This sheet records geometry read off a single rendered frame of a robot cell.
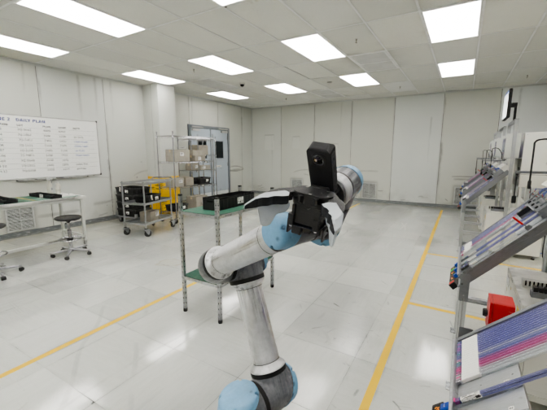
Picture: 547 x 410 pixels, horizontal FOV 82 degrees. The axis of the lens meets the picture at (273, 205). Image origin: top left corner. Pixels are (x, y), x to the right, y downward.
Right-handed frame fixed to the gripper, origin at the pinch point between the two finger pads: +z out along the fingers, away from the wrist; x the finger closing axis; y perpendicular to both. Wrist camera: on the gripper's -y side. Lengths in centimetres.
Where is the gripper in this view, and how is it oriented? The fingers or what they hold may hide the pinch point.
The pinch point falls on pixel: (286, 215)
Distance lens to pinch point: 46.7
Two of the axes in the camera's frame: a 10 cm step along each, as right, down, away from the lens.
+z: -4.7, 2.8, -8.4
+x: -8.8, -2.4, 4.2
